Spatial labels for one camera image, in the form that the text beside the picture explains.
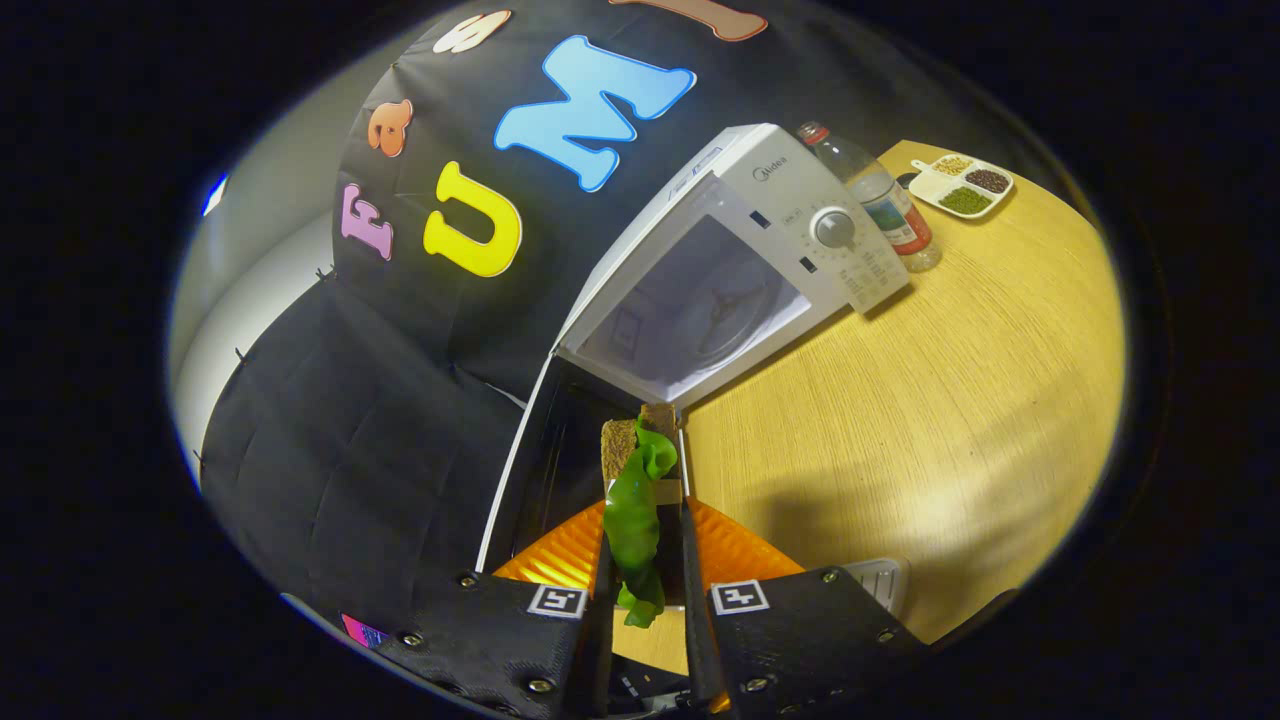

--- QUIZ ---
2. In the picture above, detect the white microwave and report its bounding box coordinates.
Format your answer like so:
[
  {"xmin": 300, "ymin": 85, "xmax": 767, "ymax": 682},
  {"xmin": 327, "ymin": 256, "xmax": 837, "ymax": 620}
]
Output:
[{"xmin": 475, "ymin": 123, "xmax": 913, "ymax": 576}]

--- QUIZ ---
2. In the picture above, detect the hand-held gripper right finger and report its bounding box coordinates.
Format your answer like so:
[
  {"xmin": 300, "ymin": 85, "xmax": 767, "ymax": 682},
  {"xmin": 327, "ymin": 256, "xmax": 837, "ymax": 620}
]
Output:
[{"xmin": 680, "ymin": 497, "xmax": 931, "ymax": 717}]

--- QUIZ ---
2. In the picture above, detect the clear plastic water bottle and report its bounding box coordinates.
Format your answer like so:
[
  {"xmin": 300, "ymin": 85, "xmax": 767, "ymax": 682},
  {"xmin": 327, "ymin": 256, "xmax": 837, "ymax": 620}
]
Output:
[{"xmin": 797, "ymin": 121, "xmax": 944, "ymax": 274}]

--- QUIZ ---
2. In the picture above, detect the white plate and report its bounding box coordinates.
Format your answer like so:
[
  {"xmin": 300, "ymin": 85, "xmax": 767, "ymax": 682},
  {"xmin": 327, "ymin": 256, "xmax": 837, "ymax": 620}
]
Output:
[{"xmin": 840, "ymin": 557, "xmax": 911, "ymax": 613}]

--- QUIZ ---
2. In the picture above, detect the lettuce sandwich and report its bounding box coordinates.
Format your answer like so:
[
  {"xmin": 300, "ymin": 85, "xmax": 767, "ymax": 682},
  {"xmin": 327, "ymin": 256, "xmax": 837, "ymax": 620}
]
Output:
[{"xmin": 600, "ymin": 402, "xmax": 681, "ymax": 629}]

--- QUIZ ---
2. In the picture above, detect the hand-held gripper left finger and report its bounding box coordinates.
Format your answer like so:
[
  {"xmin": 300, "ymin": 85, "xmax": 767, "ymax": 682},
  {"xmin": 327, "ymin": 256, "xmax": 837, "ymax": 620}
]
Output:
[{"xmin": 390, "ymin": 500, "xmax": 616, "ymax": 720}]

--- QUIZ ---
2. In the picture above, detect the black backdrop cloth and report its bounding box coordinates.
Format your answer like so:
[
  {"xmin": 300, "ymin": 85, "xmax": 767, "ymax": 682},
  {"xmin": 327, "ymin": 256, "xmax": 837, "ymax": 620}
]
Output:
[{"xmin": 200, "ymin": 0, "xmax": 1001, "ymax": 641}]

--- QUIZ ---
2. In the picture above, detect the white divided bean dish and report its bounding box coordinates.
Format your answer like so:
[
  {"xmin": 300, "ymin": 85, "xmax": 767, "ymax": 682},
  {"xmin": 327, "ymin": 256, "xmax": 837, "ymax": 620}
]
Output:
[{"xmin": 910, "ymin": 153, "xmax": 1015, "ymax": 219}]

